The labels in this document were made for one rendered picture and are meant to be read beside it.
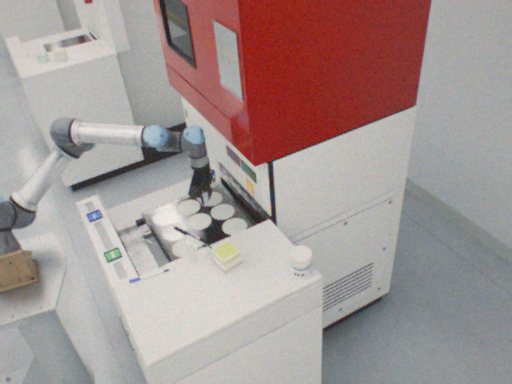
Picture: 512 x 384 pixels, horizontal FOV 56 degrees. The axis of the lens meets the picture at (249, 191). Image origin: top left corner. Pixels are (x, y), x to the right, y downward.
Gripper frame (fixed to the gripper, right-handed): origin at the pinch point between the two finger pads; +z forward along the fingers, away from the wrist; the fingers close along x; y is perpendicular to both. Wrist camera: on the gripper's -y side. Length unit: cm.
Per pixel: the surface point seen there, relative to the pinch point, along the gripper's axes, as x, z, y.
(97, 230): 32.2, -3.6, -28.8
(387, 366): -82, 92, 7
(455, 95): -95, 9, 136
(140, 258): 13.2, 4.0, -31.4
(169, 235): 6.9, 2.1, -18.6
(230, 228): -15.1, 2.0, -8.4
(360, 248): -62, 37, 29
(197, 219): 0.1, 2.0, -7.0
